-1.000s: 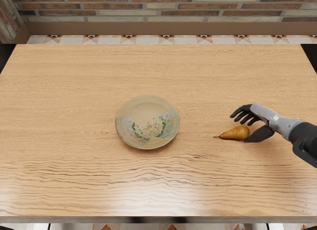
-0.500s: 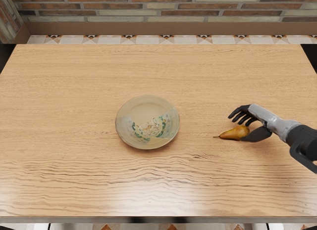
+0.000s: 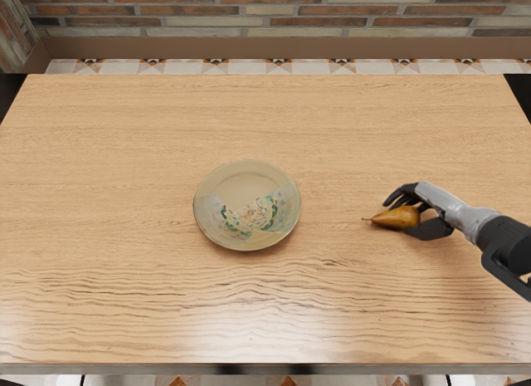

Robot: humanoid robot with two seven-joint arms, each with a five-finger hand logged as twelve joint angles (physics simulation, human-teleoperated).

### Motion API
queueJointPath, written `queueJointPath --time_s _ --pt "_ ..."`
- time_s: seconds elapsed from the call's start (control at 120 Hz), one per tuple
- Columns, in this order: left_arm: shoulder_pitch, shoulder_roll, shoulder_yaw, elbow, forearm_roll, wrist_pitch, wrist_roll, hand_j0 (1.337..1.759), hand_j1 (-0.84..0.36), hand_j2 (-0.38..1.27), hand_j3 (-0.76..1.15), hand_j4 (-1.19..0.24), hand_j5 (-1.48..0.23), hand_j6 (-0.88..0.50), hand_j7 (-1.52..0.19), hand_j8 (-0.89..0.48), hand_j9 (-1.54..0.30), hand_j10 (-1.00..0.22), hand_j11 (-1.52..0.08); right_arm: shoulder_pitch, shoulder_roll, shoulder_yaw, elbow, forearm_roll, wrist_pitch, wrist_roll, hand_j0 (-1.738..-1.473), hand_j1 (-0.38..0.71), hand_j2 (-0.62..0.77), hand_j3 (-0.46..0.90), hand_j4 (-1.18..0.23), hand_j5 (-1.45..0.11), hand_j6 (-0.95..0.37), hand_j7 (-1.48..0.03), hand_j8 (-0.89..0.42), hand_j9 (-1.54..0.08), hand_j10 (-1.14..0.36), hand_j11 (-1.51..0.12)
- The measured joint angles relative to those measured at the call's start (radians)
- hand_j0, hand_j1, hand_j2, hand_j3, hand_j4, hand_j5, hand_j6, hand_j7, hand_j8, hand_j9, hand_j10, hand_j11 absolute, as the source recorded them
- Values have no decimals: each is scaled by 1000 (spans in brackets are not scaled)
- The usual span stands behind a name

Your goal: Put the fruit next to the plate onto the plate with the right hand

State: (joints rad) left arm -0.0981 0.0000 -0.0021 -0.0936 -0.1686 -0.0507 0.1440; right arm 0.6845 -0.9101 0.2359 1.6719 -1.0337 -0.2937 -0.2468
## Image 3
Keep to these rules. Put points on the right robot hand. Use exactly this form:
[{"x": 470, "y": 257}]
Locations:
[{"x": 446, "y": 206}]

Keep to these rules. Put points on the brown pear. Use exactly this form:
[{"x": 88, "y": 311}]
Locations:
[{"x": 397, "y": 217}]

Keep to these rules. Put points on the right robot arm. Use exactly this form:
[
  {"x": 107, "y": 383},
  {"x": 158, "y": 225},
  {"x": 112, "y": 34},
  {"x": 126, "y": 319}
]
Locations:
[{"x": 508, "y": 245}]

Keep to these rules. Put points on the patterned ceramic plate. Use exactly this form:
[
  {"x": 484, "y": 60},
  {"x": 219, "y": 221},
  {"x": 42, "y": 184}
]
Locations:
[{"x": 246, "y": 205}]

